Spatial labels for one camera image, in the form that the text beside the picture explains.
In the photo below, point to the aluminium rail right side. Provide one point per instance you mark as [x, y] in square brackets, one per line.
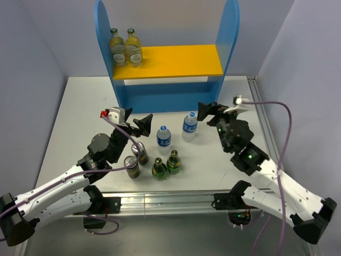
[269, 139]

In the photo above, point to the yellow soda water bottle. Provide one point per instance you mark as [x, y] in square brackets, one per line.
[134, 49]
[118, 48]

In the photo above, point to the black gold can rear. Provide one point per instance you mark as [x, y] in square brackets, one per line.
[140, 151]

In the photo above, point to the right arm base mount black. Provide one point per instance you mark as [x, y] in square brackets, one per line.
[239, 213]

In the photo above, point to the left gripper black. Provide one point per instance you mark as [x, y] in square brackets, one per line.
[144, 124]

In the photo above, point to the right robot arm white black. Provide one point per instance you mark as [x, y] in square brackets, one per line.
[307, 213]

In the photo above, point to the blue shelf with yellow board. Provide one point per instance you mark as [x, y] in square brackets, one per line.
[172, 78]

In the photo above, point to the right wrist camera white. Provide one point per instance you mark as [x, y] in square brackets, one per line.
[240, 105]

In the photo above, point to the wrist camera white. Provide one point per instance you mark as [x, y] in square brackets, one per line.
[114, 115]
[240, 105]

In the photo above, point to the aluminium rail frame front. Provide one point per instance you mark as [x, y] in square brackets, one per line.
[165, 203]

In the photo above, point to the black gold can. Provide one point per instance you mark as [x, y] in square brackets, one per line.
[140, 151]
[132, 167]

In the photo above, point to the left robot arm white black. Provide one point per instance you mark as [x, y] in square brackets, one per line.
[74, 190]

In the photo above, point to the Pocari water bottle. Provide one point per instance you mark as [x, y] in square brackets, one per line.
[189, 127]
[163, 140]

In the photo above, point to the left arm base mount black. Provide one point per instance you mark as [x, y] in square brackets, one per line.
[109, 205]

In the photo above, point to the green glass bottle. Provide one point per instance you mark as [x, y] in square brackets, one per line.
[159, 170]
[173, 163]

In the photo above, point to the black gold can front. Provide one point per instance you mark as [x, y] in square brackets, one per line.
[132, 167]

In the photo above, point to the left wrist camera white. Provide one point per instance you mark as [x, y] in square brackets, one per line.
[114, 115]

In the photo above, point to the right yellow soda water bottle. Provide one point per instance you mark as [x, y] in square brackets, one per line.
[134, 49]

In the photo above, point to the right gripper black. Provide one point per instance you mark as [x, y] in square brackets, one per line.
[204, 110]

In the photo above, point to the left yellow soda water bottle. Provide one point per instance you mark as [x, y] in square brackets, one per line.
[118, 48]

